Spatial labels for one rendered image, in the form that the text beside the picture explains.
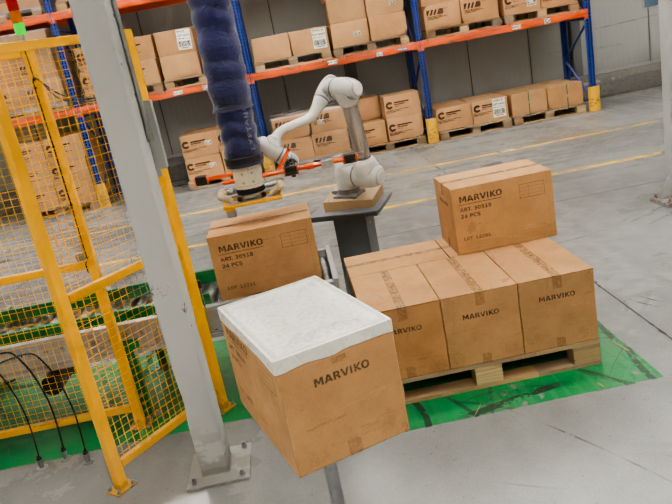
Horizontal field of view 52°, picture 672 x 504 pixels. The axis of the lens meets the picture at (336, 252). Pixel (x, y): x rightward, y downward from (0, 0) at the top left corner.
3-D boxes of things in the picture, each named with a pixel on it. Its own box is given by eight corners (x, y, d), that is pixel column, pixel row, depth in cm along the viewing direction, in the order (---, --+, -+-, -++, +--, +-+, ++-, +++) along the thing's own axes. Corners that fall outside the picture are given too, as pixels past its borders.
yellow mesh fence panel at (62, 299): (119, 497, 327) (-30, 46, 266) (105, 493, 333) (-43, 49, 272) (236, 404, 395) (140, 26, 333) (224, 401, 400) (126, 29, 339)
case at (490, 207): (458, 255, 403) (449, 189, 391) (442, 238, 441) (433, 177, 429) (557, 235, 405) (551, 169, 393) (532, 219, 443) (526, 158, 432)
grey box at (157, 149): (122, 176, 301) (103, 108, 292) (125, 174, 306) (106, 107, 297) (167, 168, 301) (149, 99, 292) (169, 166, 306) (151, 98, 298)
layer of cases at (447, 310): (375, 385, 355) (362, 315, 344) (354, 315, 451) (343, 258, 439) (599, 339, 359) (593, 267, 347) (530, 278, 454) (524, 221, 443)
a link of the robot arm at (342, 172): (347, 182, 492) (342, 152, 484) (366, 184, 480) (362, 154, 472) (332, 189, 481) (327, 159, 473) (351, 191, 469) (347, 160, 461)
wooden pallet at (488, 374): (379, 410, 359) (375, 386, 355) (357, 334, 455) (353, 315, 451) (601, 363, 363) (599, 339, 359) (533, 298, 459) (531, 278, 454)
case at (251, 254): (222, 303, 397) (206, 238, 385) (225, 281, 435) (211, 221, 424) (323, 282, 400) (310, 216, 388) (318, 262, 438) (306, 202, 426)
